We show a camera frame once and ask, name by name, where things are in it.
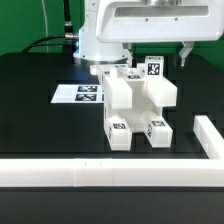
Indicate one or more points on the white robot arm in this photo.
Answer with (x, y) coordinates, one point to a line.
(90, 48)

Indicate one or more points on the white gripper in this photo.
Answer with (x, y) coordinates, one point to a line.
(136, 21)

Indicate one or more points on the white tagged cube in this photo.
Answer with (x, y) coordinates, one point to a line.
(154, 65)

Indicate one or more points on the white U-shaped fence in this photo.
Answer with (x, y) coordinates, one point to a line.
(208, 172)

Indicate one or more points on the white fiducial marker plate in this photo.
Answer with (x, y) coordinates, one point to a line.
(78, 93)

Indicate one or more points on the white chair back frame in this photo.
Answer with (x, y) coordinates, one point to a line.
(159, 90)

